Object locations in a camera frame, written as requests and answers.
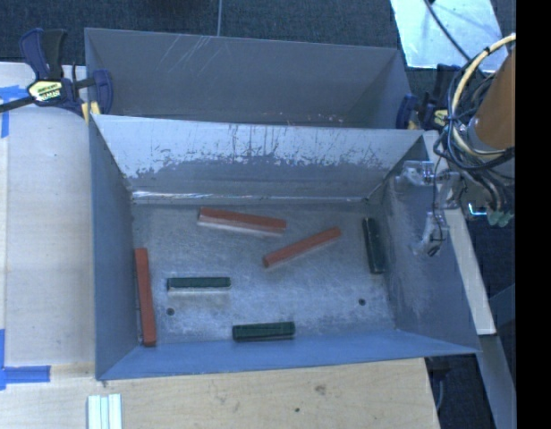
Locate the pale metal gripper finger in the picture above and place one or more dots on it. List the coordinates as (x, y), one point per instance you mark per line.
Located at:
(436, 228)
(418, 172)

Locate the dark green flat block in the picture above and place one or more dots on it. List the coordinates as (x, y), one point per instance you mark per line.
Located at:
(198, 283)
(374, 246)
(264, 331)

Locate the red-brown flat block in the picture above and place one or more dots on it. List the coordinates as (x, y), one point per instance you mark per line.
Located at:
(302, 246)
(145, 297)
(242, 221)

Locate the grey metal bin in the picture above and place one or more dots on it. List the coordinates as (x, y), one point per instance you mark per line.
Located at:
(266, 168)

